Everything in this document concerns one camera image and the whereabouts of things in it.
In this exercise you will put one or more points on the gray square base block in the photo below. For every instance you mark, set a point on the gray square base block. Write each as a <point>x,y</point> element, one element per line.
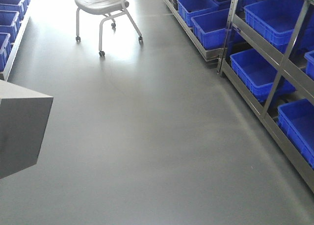
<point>24,115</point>

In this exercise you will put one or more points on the blue bin on shelf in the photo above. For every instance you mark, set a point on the blue bin on shelf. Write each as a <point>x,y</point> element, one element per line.
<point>210,28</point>
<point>274,20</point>
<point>191,8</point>
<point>296,120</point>
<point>256,73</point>

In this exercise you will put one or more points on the gray wheeled chair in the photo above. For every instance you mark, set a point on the gray wheeled chair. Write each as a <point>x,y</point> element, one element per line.
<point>110,9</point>

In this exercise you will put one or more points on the steel shelving rack right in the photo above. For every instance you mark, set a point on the steel shelving rack right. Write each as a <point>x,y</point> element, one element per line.
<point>262,47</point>

